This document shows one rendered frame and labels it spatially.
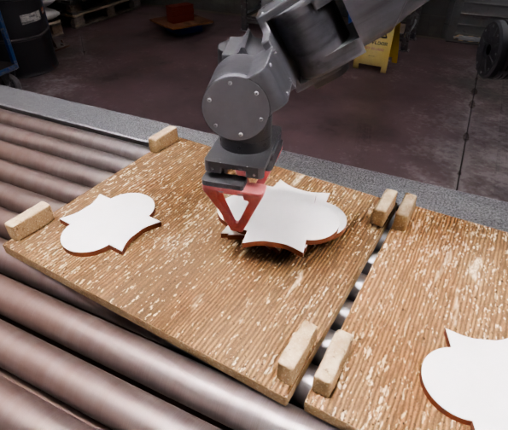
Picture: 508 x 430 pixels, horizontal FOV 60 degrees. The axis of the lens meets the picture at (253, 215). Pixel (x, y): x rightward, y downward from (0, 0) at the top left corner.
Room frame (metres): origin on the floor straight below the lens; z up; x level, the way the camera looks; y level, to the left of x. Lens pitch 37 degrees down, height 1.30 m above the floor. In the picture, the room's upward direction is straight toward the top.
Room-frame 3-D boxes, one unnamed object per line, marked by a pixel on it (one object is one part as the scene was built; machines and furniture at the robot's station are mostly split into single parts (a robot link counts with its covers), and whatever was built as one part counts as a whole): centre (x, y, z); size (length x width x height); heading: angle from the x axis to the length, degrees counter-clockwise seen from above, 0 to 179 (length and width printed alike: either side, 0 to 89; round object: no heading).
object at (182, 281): (0.47, 0.06, 0.93); 0.41 x 0.35 x 0.02; 59
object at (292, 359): (0.25, -0.04, 0.95); 0.06 x 0.02 x 0.03; 149
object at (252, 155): (0.44, 0.01, 1.09); 0.10 x 0.07 x 0.07; 166
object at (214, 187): (0.41, 0.02, 1.02); 0.07 x 0.07 x 0.09; 76
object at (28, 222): (0.45, 0.29, 0.95); 0.06 x 0.02 x 0.03; 149
